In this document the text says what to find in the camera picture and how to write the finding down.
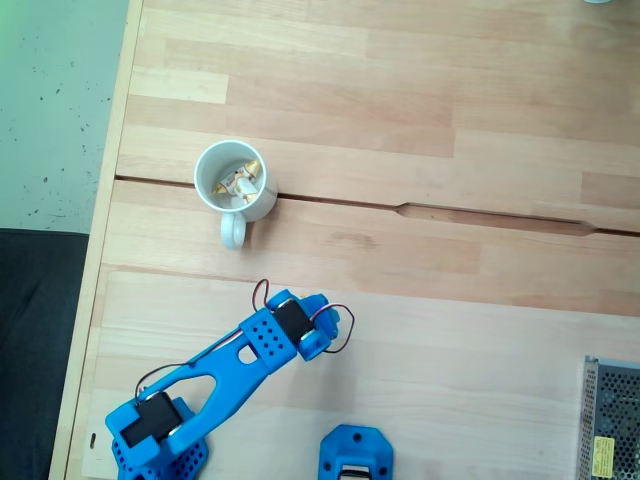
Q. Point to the pale wooden base board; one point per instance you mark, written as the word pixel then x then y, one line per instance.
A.
pixel 450 375

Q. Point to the metal mesh power supply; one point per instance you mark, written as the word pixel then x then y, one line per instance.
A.
pixel 615 420

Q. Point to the white mug black text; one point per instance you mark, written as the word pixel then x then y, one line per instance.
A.
pixel 235 227

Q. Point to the blue post base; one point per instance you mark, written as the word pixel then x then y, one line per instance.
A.
pixel 357 445

